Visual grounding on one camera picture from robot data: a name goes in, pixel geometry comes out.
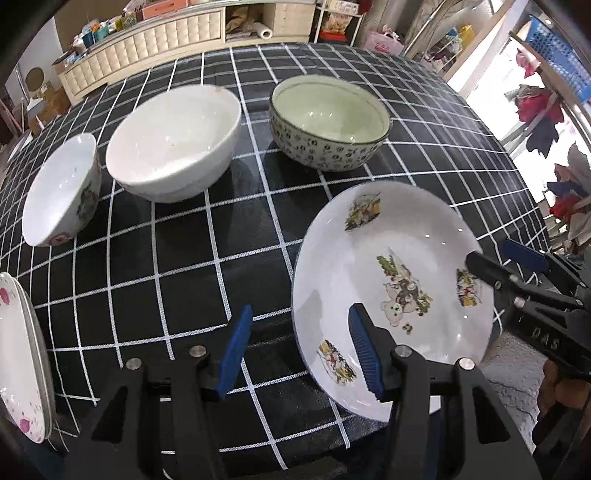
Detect pink gift bag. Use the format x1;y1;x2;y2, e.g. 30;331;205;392
363;31;404;56

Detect right human hand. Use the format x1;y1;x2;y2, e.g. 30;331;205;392
532;359;590;469

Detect white plate with bear cartoon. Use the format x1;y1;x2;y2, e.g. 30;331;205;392
291;180;494;422

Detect white plate pink flowers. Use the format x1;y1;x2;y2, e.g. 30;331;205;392
1;272;55;444

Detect small white bowl red emblem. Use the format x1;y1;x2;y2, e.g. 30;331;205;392
22;133;102;247

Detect cream tufted tv cabinet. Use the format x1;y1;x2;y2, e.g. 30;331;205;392
58;1;315;105

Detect plain white bowl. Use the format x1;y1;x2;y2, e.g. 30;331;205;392
105;85;242;203

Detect blue plastic basket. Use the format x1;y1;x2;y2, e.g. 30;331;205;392
525;16;591;102

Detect black white grid tablecloth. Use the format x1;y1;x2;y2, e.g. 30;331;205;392
1;45;548;479

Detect green bowl black floral pattern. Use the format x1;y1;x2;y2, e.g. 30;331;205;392
269;75;392;172

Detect pink box on cabinet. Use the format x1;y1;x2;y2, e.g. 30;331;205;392
141;0;189;20

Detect white metal shelf rack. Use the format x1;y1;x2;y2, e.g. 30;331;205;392
310;1;365;46

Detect white paper roll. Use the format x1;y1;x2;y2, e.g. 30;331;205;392
253;23;273;40

